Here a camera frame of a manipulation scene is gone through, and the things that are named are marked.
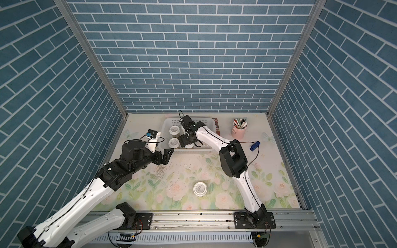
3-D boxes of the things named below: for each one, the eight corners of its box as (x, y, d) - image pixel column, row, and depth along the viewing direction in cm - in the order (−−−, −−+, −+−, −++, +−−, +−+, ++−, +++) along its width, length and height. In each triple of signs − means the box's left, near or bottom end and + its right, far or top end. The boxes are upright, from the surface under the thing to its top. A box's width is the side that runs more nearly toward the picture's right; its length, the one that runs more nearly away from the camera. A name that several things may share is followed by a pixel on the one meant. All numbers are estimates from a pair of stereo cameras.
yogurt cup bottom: (193, 199, 82) (192, 195, 76) (194, 186, 87) (193, 181, 81) (207, 199, 82) (207, 195, 76) (207, 186, 87) (207, 181, 81)
